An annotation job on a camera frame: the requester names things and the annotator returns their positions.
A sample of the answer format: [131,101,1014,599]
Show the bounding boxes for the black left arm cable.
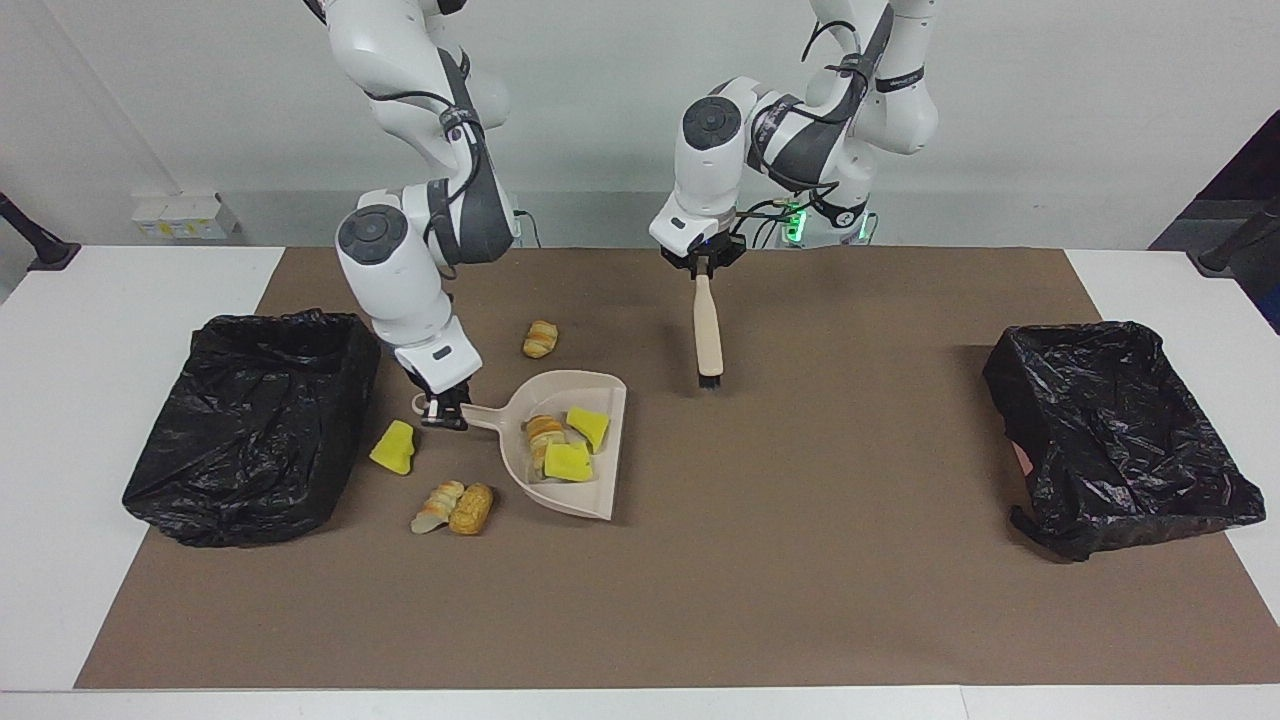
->
[735,20,901,246]

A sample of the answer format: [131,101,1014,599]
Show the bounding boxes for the black stand pole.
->
[1188,195,1280,277]
[0,190,81,273]

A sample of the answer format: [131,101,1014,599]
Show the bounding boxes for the white wall power strip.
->
[132,193,241,241]

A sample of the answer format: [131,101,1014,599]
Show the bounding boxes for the black bag lined bin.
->
[122,309,382,548]
[982,320,1267,563]

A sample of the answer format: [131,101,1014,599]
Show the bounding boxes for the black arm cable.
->
[300,0,491,281]
[735,20,901,246]

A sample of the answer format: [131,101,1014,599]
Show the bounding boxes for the pale striped croissant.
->
[410,480,467,535]

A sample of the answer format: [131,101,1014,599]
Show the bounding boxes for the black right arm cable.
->
[300,0,491,281]

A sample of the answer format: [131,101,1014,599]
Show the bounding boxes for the large striped croissant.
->
[524,414,567,479]

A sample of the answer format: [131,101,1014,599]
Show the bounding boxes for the beige plastic dustpan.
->
[412,370,629,522]

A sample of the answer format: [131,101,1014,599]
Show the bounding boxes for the black base power cable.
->
[735,198,801,249]

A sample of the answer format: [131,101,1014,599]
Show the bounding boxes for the beige hand brush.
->
[692,272,725,390]

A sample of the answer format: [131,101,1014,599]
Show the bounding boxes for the yellow green sponge piece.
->
[543,443,595,484]
[566,406,612,456]

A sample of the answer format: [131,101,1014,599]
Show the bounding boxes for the brown bread roll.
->
[448,483,495,536]

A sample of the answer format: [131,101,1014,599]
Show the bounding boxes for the brown paper table mat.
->
[75,247,1280,689]

